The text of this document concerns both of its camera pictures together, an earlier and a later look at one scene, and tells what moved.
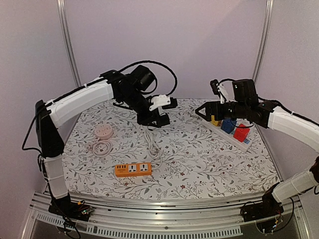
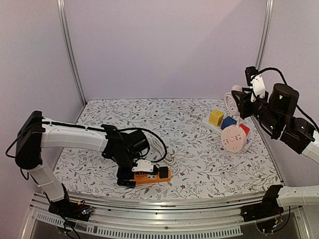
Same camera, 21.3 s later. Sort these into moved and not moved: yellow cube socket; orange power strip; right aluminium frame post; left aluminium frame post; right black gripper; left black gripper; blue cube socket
Moved: left black gripper; right black gripper; orange power strip
Not moved: right aluminium frame post; left aluminium frame post; yellow cube socket; blue cube socket
